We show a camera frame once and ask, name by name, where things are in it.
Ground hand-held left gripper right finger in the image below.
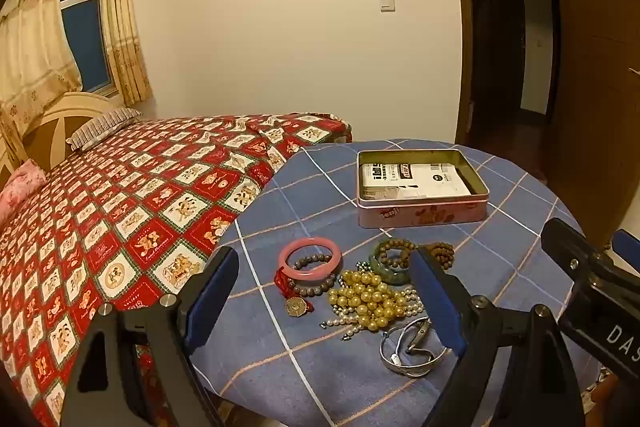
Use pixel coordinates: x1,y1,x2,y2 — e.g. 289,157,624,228
410,248,591,427

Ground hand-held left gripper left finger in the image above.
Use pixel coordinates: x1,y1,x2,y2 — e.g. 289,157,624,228
60,246,241,427

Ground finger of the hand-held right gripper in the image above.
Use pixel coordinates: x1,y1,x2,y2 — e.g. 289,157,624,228
612,228,640,277
541,218,632,293

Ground green jade bangle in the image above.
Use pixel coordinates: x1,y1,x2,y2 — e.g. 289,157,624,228
369,242,417,286

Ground brown wooden bead bracelet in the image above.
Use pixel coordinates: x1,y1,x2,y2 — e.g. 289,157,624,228
375,238,417,270
424,242,456,269

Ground golden pearl necklace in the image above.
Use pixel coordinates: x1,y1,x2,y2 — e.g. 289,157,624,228
327,269,411,333

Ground silver wristwatch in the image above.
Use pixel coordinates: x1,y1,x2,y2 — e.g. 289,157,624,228
379,316,451,379

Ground pink metal tin box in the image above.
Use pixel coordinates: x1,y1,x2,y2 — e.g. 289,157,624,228
356,149,490,229

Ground grey bead bracelet red charm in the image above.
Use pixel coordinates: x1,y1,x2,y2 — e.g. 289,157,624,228
274,255,337,319

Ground small white pearl necklace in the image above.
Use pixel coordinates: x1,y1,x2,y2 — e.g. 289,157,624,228
320,287,426,342

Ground pink bangle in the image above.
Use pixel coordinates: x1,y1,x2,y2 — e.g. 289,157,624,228
277,237,343,280

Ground white printed paper packets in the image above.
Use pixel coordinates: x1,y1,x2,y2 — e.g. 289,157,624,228
360,162,472,202

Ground blue plaid tablecloth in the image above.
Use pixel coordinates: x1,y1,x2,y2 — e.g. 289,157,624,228
197,138,613,427

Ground red printed bedspread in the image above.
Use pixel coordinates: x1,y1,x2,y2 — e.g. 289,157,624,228
0,112,353,427

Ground brown wooden door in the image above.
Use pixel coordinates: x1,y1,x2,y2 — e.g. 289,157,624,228
545,0,640,253

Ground striped pillow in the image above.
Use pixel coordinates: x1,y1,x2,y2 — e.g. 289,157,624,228
66,108,143,152

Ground pink pillow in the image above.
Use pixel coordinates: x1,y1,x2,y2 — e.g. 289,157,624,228
0,159,48,220

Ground cream wooden headboard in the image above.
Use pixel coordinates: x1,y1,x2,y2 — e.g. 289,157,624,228
0,92,126,178

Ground narrow beige floral curtain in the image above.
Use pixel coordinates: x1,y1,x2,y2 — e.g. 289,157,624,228
100,0,152,106

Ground window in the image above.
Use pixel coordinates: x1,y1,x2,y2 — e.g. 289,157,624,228
59,0,118,95

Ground wide beige floral curtain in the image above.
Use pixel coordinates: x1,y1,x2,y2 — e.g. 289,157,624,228
0,0,83,138

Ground wooden door frame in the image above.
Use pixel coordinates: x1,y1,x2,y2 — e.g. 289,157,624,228
444,0,476,145

